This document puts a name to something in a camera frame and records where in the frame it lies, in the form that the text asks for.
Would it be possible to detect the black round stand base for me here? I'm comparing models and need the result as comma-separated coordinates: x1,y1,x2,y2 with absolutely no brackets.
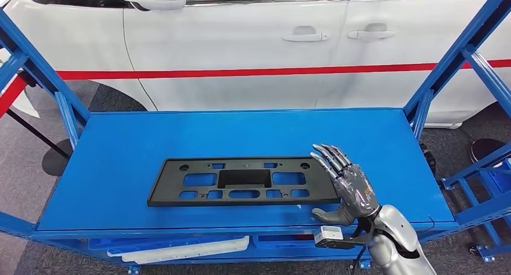
469,138,508,164

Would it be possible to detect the grey belt stanchion post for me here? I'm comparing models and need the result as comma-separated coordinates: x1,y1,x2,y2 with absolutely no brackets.
17,70,37,88

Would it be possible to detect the white car door handle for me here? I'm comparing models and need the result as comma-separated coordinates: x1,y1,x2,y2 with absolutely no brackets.
281,25,329,42
347,23,396,41

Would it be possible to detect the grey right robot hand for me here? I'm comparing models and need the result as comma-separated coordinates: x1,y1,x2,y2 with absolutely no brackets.
310,143,381,227

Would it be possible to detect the white plastic bin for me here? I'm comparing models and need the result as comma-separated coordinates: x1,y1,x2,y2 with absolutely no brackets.
121,247,244,265
107,236,250,262

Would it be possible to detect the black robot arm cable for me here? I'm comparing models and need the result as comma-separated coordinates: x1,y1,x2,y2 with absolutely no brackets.
350,245,370,271

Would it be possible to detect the black plastic plate bracket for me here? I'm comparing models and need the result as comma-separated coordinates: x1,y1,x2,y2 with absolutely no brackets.
146,156,341,207

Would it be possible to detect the black belt stanchion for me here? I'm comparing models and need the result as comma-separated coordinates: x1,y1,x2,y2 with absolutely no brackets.
5,108,75,177

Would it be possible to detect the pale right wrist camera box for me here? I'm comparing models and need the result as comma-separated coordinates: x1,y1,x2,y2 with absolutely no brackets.
313,225,345,248

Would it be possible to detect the white car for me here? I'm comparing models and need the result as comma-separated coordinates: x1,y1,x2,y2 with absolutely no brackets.
0,0,511,129

